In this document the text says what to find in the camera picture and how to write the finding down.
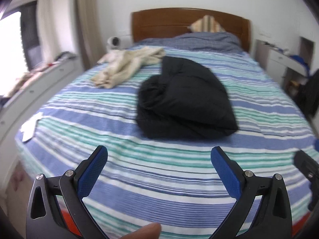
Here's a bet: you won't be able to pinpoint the black puffer jacket green lining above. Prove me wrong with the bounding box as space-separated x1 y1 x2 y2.
136 56 238 140

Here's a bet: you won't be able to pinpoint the black clothes on chair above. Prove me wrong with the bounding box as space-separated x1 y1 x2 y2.
296 69 319 119

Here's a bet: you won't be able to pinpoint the person's left hand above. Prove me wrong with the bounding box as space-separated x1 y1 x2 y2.
121 223 162 239

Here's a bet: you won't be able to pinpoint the white paper on bed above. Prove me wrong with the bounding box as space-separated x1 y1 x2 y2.
20 112 43 142

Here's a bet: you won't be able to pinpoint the striped blue green bedspread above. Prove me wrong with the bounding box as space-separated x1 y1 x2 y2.
15 48 318 238

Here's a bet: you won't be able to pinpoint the white low window cabinet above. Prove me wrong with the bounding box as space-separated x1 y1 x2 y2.
1 56 83 142

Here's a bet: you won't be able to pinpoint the blue cloth on desk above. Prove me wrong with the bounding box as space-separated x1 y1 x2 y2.
290 55 310 78

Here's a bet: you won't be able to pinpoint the white desk with drawer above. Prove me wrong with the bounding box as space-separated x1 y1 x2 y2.
255 40 307 90

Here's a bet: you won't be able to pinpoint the beige garment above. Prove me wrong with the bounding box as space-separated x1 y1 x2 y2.
91 46 165 89

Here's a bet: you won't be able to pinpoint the beige curtain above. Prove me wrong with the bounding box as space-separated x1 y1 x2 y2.
76 0 105 70

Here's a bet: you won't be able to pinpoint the blue checked pillow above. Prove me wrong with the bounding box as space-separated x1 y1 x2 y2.
134 32 244 53

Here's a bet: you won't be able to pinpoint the striped brown cushion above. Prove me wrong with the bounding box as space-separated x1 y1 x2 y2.
188 15 225 33

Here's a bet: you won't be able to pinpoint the wooden headboard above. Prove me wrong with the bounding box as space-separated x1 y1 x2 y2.
131 8 251 52

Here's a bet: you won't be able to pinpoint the white round camera device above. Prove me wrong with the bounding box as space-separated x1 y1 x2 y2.
106 36 121 51

